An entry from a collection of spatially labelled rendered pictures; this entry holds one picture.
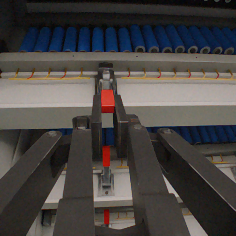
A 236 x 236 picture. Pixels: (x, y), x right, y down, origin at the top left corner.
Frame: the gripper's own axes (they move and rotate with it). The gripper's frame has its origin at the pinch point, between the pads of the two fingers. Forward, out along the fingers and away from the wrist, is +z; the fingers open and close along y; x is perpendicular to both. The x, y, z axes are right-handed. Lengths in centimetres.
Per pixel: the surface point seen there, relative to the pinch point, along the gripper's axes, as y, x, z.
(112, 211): 1.5, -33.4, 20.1
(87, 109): -2.3, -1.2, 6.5
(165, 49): 8.9, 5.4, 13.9
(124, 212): 4.8, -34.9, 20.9
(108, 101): 0.1, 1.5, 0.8
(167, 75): 8.4, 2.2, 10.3
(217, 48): 17.4, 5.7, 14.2
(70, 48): -4.7, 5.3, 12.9
